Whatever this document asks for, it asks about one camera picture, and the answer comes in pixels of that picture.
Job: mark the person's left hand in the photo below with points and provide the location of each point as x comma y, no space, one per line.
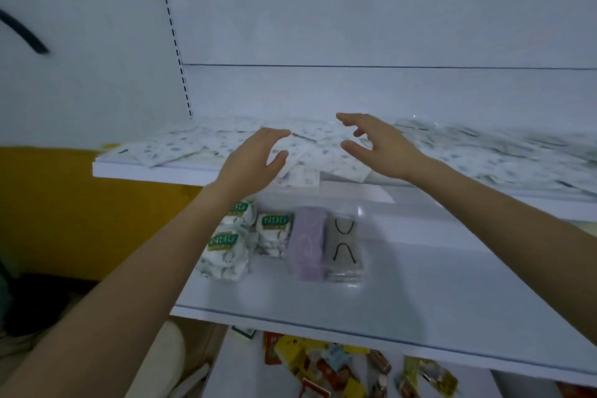
245,167

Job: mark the person's right hand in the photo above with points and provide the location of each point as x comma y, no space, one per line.
387,150

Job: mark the person's left thumb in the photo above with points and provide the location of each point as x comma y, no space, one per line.
279,161

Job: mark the person's right thumb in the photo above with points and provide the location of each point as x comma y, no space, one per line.
354,149

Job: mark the person's right forearm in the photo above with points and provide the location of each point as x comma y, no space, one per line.
508,234

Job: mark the person's left forearm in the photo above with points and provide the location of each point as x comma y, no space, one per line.
116,304

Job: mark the white green-label tissue pack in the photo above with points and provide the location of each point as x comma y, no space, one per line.
224,253
275,232
242,212

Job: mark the purple fabric packet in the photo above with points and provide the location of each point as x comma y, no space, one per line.
305,243

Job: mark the grey packet with black curves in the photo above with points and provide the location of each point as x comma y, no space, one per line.
344,243

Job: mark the pile of white printed packets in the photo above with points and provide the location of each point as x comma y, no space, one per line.
466,155

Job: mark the slotted shelf upright strip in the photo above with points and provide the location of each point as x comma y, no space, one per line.
175,38

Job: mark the small white green packet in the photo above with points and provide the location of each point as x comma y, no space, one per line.
243,332

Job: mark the pile of colourful snack packets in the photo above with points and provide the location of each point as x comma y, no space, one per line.
326,367

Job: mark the yellow panel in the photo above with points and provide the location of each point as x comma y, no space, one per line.
70,211

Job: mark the cream cloth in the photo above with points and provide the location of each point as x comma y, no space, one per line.
163,355

